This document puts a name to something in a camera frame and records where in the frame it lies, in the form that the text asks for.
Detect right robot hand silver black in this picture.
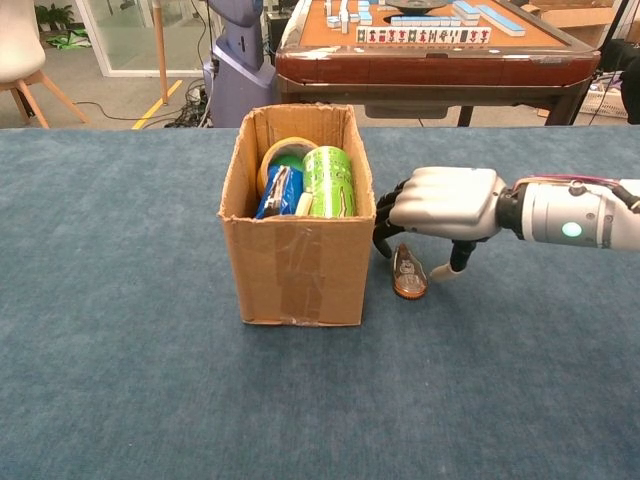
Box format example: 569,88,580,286
372,166,507,285

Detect green drink can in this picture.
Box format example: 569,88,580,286
301,145,358,220

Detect open cardboard box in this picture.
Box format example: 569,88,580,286
217,102,377,327

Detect yellow tape roll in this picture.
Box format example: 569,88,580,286
255,136,320,197

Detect brown mahjong table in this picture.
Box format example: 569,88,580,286
274,0,601,127

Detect blue snack packet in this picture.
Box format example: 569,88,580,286
253,164,305,220

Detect face-showing mahjong tile row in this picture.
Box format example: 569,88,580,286
355,26,492,45

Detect short blue-backed tile row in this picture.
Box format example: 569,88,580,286
390,15,462,28

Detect white plastic basket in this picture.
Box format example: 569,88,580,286
579,82,627,121

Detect long blue-backed tile row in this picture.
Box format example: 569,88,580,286
475,3,527,37

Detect stacked blue-backed tiles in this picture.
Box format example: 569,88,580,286
452,0,482,22

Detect black trouser leg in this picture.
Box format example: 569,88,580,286
618,42,640,126

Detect black tripod stand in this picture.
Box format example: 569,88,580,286
599,0,632,54

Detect wooden pole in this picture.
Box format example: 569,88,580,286
152,0,170,105

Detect blue carpet table mat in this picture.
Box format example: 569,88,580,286
0,126,640,480

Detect white framed glass partition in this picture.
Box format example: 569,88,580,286
74,0,214,79

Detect green fabric heap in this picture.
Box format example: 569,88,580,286
47,28,92,50

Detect green potted plant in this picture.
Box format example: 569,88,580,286
34,3,75,34

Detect white chair wooden legs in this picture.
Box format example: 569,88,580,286
0,0,92,130

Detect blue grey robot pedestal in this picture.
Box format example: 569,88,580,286
202,0,277,129

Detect black cable bundle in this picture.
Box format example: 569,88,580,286
164,79,215,129

